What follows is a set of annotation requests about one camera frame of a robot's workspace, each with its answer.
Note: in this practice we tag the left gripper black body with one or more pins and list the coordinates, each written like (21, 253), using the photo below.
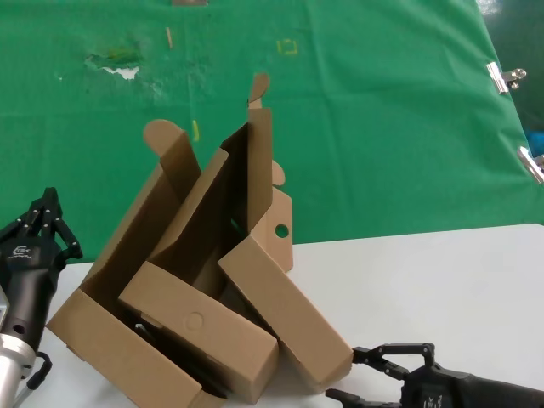
(30, 289)

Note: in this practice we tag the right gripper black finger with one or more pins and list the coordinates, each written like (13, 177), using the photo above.
(391, 361)
(353, 399)

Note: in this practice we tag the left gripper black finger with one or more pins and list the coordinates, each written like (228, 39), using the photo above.
(64, 240)
(30, 217)

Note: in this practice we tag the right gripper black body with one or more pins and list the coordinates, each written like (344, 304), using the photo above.
(467, 391)

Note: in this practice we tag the brown cardboard mailer box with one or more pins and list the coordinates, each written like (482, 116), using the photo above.
(289, 314)

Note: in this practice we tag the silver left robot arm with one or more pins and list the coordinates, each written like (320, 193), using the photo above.
(10, 367)

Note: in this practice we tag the large open brown cardboard box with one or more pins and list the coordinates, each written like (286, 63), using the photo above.
(115, 348)

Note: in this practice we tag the brown cardboard box round dimple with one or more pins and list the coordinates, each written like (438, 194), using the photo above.
(200, 323)

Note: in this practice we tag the short yellow strip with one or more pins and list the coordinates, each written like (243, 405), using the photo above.
(195, 131)

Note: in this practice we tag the green table cloth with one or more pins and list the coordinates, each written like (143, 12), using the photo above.
(382, 149)

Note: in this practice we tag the silver binder clip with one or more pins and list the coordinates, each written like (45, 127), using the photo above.
(531, 163)
(497, 78)

